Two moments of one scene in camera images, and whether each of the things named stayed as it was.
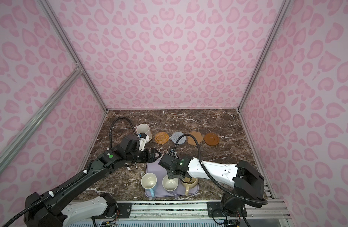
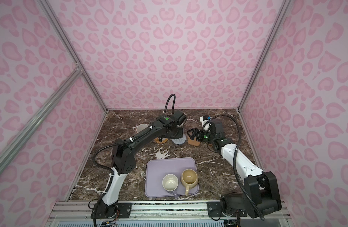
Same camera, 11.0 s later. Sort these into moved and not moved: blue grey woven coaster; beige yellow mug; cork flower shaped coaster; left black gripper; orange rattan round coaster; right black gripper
Moved: left black gripper; right black gripper
Not moved: cork flower shaped coaster; beige yellow mug; orange rattan round coaster; blue grey woven coaster
